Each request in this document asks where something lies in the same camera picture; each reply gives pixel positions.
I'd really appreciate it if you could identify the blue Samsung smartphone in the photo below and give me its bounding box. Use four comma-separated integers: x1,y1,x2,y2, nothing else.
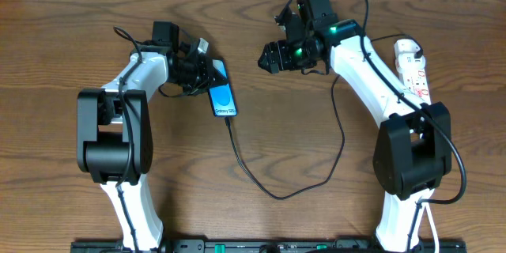
208,59,237,117

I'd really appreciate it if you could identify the black USB charging cable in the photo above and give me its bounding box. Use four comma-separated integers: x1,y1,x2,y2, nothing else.
223,33,424,201

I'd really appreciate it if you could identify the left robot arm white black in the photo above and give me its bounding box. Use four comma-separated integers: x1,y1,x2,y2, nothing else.
77,21,228,252

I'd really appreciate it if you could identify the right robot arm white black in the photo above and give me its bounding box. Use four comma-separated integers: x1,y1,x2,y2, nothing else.
258,0,452,252

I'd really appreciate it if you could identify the white power strip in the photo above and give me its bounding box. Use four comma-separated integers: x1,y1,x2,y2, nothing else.
395,53,432,104

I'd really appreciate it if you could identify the white USB wall charger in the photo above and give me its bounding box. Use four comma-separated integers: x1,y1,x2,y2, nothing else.
394,39,423,62

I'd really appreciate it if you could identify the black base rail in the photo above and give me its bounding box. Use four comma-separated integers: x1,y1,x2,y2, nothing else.
70,238,467,253

